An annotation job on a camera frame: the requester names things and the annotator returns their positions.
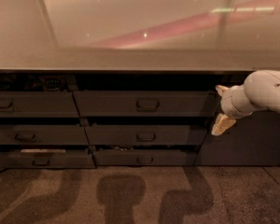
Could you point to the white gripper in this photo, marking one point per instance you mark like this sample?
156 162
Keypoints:
228 103

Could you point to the grey drawer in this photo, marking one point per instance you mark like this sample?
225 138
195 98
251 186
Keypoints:
144 158
69 159
42 135
138 135
146 103
37 104

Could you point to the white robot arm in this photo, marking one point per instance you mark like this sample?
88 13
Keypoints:
260 91

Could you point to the dark object in left drawer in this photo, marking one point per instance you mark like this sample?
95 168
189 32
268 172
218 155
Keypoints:
52 84

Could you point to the white strip in bottom drawer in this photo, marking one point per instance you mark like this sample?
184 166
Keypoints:
43 151

